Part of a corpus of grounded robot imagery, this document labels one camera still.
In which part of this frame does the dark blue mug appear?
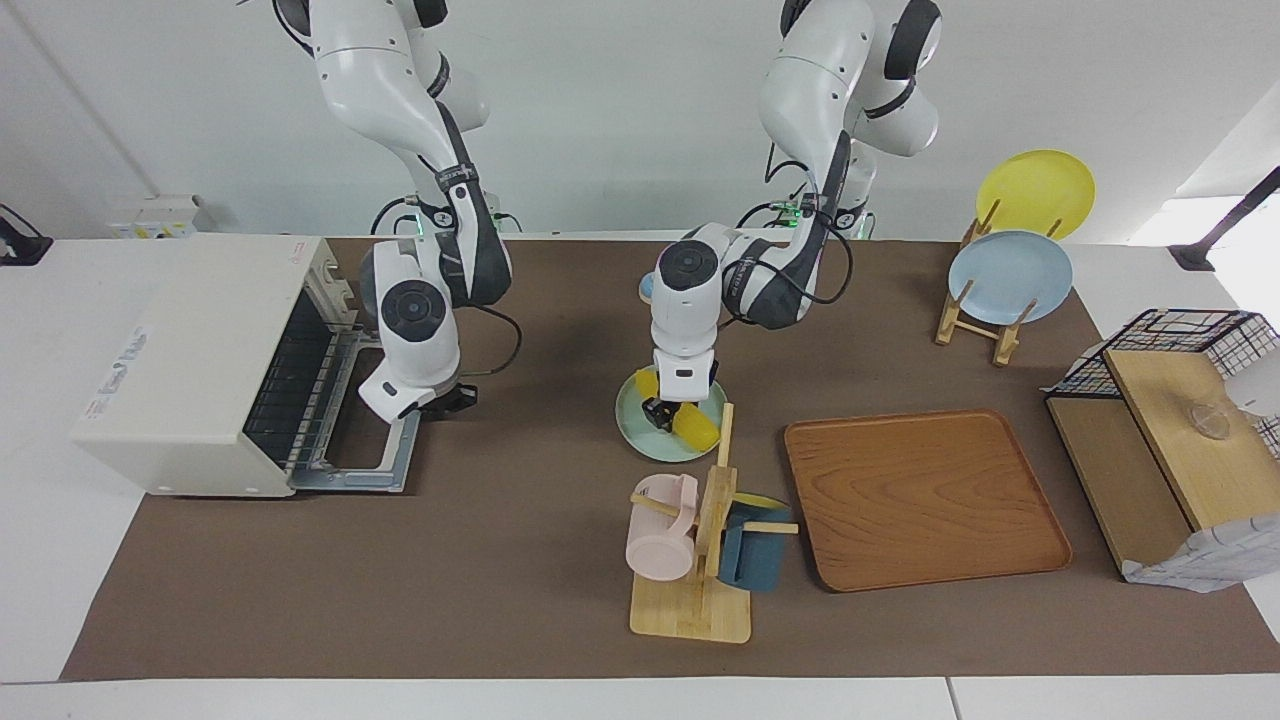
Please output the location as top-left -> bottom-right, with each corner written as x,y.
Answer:
717,493 -> 796,593

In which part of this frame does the white box with yellow labels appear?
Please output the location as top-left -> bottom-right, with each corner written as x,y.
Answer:
108,195 -> 216,239

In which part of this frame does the white toaster oven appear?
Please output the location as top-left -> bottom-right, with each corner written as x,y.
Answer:
70,235 -> 361,498

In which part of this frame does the black device on side table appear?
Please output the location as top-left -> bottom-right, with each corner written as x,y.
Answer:
0,203 -> 53,266

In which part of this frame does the light blue plate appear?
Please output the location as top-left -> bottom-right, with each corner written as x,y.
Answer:
948,231 -> 1074,326

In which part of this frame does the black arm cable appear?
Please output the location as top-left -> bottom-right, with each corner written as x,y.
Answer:
765,150 -> 853,306
455,303 -> 523,379

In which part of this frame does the brown table mat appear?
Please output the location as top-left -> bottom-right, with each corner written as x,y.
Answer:
60,238 -> 1280,683

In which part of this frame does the wooden mug tree stand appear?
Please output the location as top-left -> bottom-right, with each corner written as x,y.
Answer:
630,402 -> 801,644

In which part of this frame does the yellow plate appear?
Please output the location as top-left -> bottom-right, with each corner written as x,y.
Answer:
975,150 -> 1096,241

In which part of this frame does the black stand leg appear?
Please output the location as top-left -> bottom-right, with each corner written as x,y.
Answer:
1170,165 -> 1280,273

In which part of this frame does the wooden serving tray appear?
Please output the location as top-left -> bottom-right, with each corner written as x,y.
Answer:
783,408 -> 1073,594

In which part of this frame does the yellow corn cob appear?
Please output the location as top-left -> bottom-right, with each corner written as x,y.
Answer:
635,367 -> 723,453

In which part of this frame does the pale green plate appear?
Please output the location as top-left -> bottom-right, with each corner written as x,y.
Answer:
615,370 -> 729,463

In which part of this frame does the white checked cloth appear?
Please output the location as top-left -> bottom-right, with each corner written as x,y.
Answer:
1122,515 -> 1280,594

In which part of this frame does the glass oven door with handle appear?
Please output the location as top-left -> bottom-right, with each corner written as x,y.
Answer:
290,335 -> 426,494

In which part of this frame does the pink mug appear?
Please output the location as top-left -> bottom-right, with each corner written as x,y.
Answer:
626,474 -> 701,583

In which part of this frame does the white rounded plastic object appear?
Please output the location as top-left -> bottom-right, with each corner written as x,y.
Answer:
1225,350 -> 1280,419

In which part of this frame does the metal oven wire rack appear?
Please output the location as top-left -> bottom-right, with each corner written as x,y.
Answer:
245,295 -> 363,473

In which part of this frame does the black base power cable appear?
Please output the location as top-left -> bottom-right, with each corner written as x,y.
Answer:
737,200 -> 801,229

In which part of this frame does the wooden shelf with wire basket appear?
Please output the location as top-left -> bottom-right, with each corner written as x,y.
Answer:
1045,308 -> 1280,591

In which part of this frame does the wooden dish rack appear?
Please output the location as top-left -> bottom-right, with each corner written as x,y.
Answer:
935,195 -> 1041,366

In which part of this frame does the clear glass cup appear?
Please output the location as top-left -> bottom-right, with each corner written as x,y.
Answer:
1185,398 -> 1233,441

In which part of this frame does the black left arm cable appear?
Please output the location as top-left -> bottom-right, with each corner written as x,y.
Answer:
765,150 -> 853,306

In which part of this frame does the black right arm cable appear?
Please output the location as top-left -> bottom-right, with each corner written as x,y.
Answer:
455,303 -> 523,379

